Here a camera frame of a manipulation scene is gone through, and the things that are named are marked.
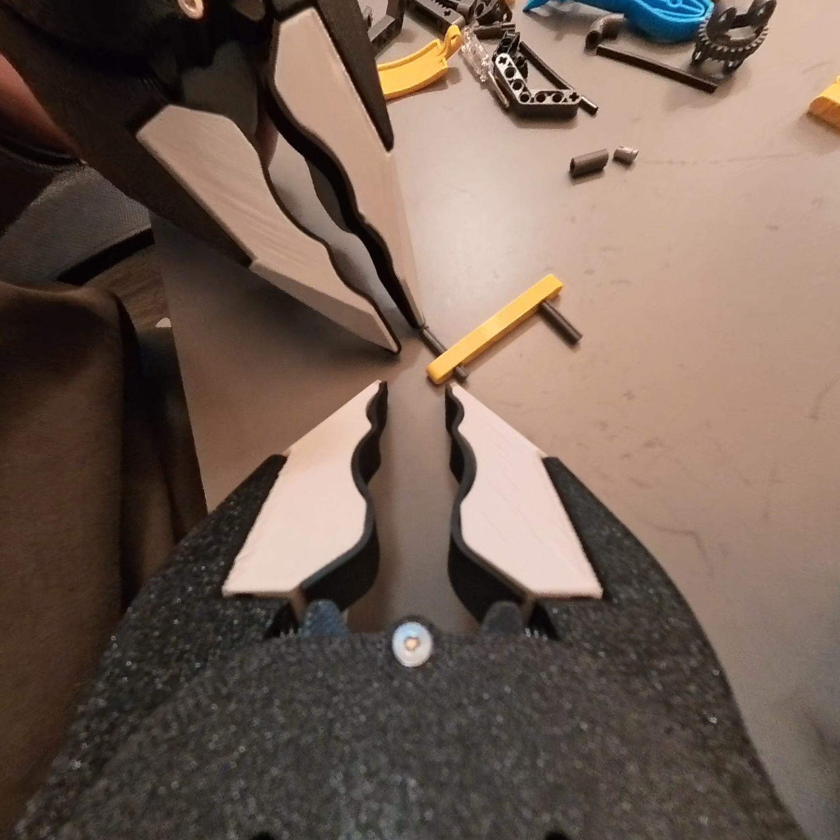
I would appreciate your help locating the dark grey angled beam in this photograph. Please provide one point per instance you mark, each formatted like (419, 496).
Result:
(528, 98)

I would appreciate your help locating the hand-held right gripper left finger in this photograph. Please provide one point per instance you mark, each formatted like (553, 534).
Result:
(308, 518)

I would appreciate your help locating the yellow rectangular panel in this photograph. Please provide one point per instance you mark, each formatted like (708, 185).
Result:
(828, 102)

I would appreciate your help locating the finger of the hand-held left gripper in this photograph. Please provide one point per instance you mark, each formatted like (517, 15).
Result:
(236, 190)
(334, 124)

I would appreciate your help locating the black connector piece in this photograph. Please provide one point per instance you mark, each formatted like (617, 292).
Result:
(459, 13)

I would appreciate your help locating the thick black rod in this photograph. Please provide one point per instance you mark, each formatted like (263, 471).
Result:
(656, 65)

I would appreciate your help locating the black toy gear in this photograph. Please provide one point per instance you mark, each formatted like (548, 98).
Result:
(735, 39)

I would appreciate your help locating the yellow long toy beam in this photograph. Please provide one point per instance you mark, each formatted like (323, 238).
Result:
(499, 325)

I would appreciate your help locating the black elbow tube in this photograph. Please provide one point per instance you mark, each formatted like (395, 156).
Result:
(600, 29)

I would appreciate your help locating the dark cloth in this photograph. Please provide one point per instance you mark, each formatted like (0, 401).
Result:
(72, 210)

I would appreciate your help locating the grey axle pin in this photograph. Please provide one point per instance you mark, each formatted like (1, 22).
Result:
(433, 341)
(565, 325)

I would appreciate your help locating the yellow curved panel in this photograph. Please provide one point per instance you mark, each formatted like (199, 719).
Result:
(413, 69)

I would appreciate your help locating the short light grey sleeve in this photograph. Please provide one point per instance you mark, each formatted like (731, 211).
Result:
(626, 155)

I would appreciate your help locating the black frame piece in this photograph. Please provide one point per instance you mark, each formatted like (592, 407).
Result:
(387, 23)

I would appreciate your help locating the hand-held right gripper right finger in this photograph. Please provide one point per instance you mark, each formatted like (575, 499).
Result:
(518, 525)

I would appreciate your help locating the long grey sleeve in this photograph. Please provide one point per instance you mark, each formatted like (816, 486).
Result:
(589, 164)

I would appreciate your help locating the blue curved toy part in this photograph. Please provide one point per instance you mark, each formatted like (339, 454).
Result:
(656, 16)

